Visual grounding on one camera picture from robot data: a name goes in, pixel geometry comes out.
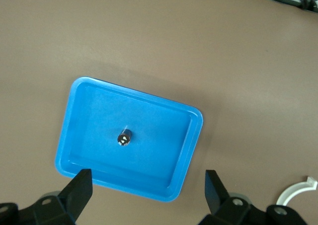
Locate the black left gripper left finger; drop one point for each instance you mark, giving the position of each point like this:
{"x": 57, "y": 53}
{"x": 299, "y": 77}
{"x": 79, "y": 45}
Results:
{"x": 62, "y": 207}

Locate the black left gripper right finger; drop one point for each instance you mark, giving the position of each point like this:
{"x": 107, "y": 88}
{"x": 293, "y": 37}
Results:
{"x": 223, "y": 205}

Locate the small black knob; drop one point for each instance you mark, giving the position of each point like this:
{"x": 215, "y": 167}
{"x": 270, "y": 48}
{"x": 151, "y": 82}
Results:
{"x": 124, "y": 138}

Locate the large white arc clamp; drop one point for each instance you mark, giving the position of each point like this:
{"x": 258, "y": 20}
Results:
{"x": 298, "y": 186}

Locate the blue plastic tray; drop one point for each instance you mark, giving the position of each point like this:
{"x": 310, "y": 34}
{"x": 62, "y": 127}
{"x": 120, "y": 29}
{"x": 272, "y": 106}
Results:
{"x": 99, "y": 110}

